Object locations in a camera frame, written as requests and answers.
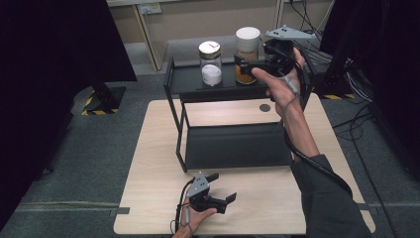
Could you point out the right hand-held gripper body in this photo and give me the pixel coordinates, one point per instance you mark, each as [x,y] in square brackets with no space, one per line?
[280,54]

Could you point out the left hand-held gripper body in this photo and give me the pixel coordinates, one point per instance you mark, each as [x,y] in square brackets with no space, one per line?
[197,187]

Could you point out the white-lid jar orange powder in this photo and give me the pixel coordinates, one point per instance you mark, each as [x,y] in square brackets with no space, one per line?
[247,39]

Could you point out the silver-lid glass jar white powder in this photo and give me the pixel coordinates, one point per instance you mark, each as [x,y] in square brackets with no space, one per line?
[211,69]

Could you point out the black metal two-tier rack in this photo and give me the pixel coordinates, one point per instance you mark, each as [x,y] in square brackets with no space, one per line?
[237,145]

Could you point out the person's left hand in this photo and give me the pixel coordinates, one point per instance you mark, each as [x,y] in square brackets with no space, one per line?
[194,221]

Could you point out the person's right hand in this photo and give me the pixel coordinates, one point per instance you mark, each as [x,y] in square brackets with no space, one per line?
[280,89]

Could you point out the dark round table grommet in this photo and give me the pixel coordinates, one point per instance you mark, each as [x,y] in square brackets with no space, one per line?
[264,107]

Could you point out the stand base with hazard stripes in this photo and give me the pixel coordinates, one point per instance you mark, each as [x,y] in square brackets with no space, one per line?
[335,86]
[105,99]

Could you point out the black curtain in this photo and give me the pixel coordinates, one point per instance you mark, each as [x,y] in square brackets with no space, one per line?
[49,82]
[389,66]

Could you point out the white wall socket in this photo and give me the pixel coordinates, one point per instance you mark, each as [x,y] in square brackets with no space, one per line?
[150,8]

